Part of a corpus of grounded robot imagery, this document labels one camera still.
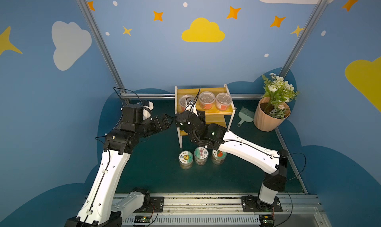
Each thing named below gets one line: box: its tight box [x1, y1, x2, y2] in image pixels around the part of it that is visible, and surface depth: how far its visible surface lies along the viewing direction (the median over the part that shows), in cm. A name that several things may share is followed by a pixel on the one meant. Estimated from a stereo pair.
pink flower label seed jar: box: [193, 146, 209, 166], surface depth 86 cm
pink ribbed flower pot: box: [253, 97, 291, 132], surface depth 98 cm
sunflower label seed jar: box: [178, 150, 194, 171], surface depth 84 cm
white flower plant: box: [261, 72, 300, 119], surface depth 92 cm
